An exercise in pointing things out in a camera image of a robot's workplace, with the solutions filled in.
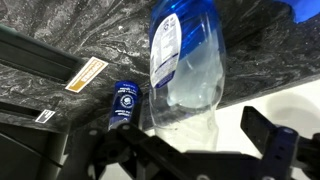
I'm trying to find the large blue dish soap bottle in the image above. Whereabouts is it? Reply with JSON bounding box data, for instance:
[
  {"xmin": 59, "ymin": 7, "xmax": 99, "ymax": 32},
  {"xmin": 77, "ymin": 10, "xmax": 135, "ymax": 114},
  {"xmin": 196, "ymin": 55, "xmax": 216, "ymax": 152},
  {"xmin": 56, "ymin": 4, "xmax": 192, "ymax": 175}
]
[{"xmin": 149, "ymin": 0, "xmax": 226, "ymax": 152}]

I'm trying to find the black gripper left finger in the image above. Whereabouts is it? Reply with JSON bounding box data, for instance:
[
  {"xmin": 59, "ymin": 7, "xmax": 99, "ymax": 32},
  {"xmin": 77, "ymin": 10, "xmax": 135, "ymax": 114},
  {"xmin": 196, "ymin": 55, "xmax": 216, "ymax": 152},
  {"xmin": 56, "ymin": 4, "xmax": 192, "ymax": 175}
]
[{"xmin": 92, "ymin": 123, "xmax": 199, "ymax": 180}]

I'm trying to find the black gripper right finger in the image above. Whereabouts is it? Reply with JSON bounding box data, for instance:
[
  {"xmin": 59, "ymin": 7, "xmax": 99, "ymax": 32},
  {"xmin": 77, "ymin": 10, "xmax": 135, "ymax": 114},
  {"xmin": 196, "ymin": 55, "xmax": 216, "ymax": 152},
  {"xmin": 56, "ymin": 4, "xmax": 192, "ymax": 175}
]
[{"xmin": 240, "ymin": 106, "xmax": 299, "ymax": 180}]

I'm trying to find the small blue soap bottle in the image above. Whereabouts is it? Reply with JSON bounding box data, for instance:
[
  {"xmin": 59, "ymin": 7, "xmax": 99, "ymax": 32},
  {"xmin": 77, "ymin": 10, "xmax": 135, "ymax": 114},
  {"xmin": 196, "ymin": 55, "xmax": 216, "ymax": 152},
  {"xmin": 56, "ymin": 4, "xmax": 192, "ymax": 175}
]
[{"xmin": 108, "ymin": 80, "xmax": 139, "ymax": 130}]

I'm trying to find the blue sponge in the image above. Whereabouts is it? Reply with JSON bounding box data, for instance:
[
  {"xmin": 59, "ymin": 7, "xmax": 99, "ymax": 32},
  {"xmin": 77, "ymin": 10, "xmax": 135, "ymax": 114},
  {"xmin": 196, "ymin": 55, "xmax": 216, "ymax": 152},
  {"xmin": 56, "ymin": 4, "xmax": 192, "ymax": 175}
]
[{"xmin": 275, "ymin": 0, "xmax": 320, "ymax": 23}]

